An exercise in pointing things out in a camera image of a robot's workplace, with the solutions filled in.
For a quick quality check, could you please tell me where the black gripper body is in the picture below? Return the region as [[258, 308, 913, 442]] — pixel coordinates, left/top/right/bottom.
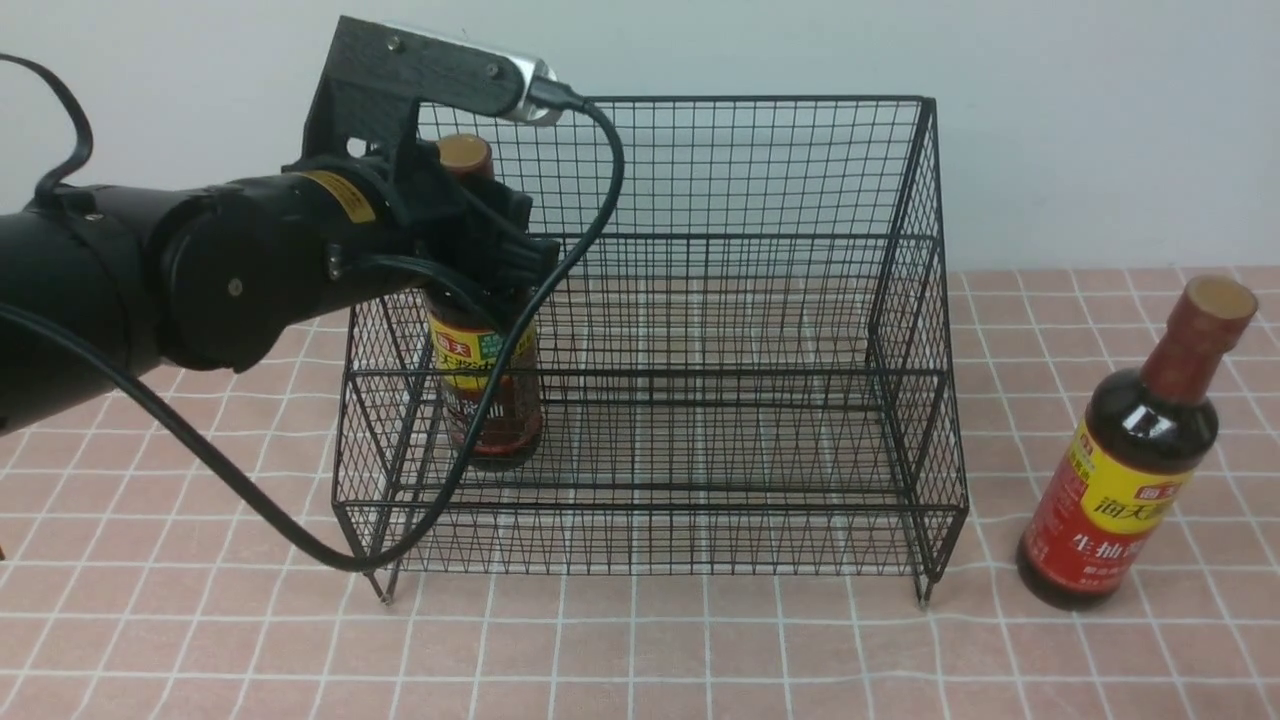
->
[[375, 140, 561, 296]]

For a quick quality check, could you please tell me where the soy sauce bottle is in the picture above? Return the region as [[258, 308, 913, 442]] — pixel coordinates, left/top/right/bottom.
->
[[1015, 274, 1260, 611], [422, 133, 547, 471]]

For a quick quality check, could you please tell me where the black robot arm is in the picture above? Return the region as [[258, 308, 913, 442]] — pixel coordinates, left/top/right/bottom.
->
[[1, 142, 561, 377]]

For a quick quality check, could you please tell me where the pink checkered tablecloth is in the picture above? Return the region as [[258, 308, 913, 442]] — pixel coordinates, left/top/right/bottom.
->
[[1, 266, 1277, 719]]

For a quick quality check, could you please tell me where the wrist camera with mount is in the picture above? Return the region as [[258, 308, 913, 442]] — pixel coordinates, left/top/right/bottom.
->
[[301, 15, 561, 160]]

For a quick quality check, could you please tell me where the black wire mesh shelf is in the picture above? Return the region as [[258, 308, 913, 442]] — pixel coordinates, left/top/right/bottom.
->
[[367, 95, 969, 606]]

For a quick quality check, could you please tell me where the black camera cable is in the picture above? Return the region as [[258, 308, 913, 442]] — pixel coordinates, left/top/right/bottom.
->
[[0, 53, 626, 573]]

